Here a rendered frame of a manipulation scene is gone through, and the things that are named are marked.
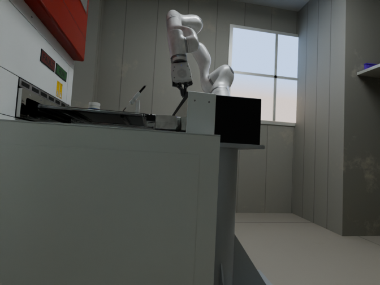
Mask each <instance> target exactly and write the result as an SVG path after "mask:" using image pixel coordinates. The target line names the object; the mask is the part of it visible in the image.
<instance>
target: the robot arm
mask: <svg viewBox="0 0 380 285"><path fill-rule="evenodd" d="M166 26H167V40H168V45H169V52H170V62H171V63H172V64H171V80H172V86H173V87H177V88H178V89H179V90H180V94H181V96H182V98H184V96H185V95H186V93H187V88H188V86H191V85H192V84H193V82H192V74H191V69H190V66H189V64H188V62H187V55H186V54H187V53H192V55H193V57H194V58H195V60H196V62H197V64H198V67H199V69H200V81H201V87H202V90H203V91H204V92H205V93H213V94H216V95H223V96H230V92H229V89H230V87H231V85H232V83H233V80H234V71H233V69H232V68H231V67H230V66H229V65H226V64H225V65H222V66H220V67H218V68H217V69H216V70H215V71H213V72H212V73H211V74H209V68H210V64H211V57H210V54H209V52H208V51H207V49H206V47H205V46H204V45H203V44H202V43H200V42H199V41H198V37H197V34H198V33H199V32H200V31H201V30H202V27H203V21H202V19H201V18H200V17H199V16H197V15H182V14H180V13H178V12H177V11H175V10H170V11H169V12H168V13H167V15H166ZM182 84H184V89H183V88H182Z"/></svg>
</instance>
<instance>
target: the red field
mask: <svg viewBox="0 0 380 285"><path fill-rule="evenodd" d="M41 60H42V61H43V62H44V63H45V64H46V65H48V66H49V67H50V68H51V69H52V70H53V71H54V69H55V62H54V61H53V60H52V59H51V58H50V57H49V56H48V55H47V54H46V53H45V52H44V51H42V58H41Z"/></svg>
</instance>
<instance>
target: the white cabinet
mask: <svg viewBox="0 0 380 285"><path fill-rule="evenodd" d="M220 138H221V137H220V136H207V135H191V134H183V133H167V132H151V131H135V130H127V129H111V128H96V127H80V126H64V125H56V124H40V123H24V122H9V121H0V285H214V261H215V237H216V224H217V199H218V175H219V151H220Z"/></svg>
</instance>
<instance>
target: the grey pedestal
mask: <svg viewBox="0 0 380 285"><path fill-rule="evenodd" d="M264 148H265V146H264V145H252V144H234V143H225V142H220V151H219V175H218V199H217V224H216V237H215V261H214V285H272V284H271V282H270V281H269V280H268V279H267V277H265V276H264V274H263V273H262V272H261V271H260V270H257V269H256V267H255V266H254V264H253V262H252V261H251V259H250V258H249V256H248V255H247V253H246V251H245V250H244V248H243V246H242V245H241V244H240V241H239V240H238V238H237V237H236V235H235V209H236V182H237V168H238V150H251V149H264Z"/></svg>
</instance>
